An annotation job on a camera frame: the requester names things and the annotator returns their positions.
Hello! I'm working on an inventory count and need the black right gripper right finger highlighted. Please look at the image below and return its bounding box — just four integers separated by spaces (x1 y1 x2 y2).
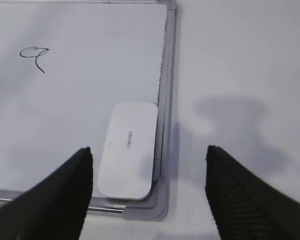
205 145 300 240

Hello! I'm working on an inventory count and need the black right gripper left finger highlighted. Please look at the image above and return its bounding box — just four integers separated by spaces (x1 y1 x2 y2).
0 147 93 240

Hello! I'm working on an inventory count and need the white whiteboard eraser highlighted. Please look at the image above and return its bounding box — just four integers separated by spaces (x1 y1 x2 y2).
96 101 158 201

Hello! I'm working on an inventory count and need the whiteboard with aluminium frame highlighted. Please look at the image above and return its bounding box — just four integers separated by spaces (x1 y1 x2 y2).
0 0 177 221

